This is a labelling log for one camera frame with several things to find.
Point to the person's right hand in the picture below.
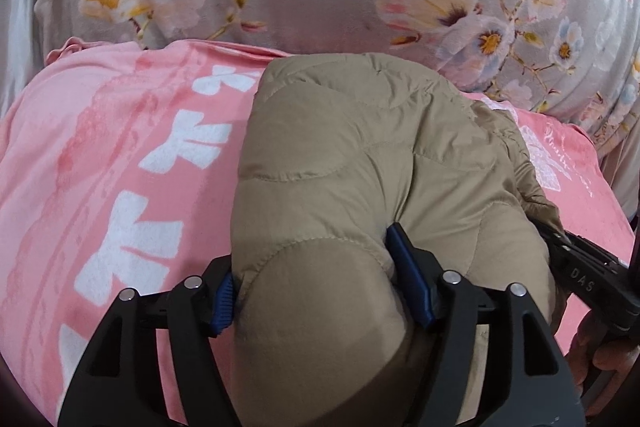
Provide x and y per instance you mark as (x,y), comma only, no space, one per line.
(612,372)

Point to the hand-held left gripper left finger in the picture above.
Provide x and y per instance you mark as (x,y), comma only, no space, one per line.
(223,302)

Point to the pink blanket with white print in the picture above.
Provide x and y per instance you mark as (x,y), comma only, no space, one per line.
(110,157)

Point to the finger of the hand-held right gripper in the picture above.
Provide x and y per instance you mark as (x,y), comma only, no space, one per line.
(575,269)

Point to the tan quilted puffer jacket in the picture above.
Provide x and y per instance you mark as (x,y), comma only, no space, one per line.
(340,167)

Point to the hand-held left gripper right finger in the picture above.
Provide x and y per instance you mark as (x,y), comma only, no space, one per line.
(407,264)

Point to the white cloth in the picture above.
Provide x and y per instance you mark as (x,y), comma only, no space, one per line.
(17,12)

